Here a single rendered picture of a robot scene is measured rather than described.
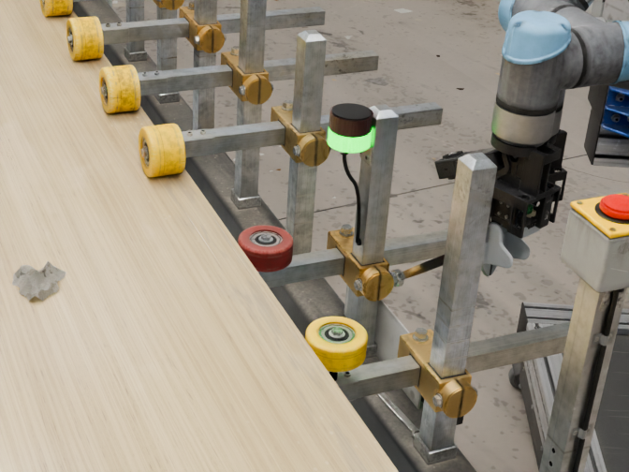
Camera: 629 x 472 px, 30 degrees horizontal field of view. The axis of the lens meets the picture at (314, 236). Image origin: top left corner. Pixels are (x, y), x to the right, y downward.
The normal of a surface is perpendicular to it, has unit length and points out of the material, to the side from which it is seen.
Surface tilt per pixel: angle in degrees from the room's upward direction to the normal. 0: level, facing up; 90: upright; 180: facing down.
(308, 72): 90
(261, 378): 0
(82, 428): 0
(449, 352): 90
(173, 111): 0
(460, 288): 90
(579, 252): 90
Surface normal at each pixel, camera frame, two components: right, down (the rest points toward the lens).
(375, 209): 0.40, 0.48
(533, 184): -0.73, 0.30
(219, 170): 0.07, -0.87
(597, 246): -0.92, 0.15
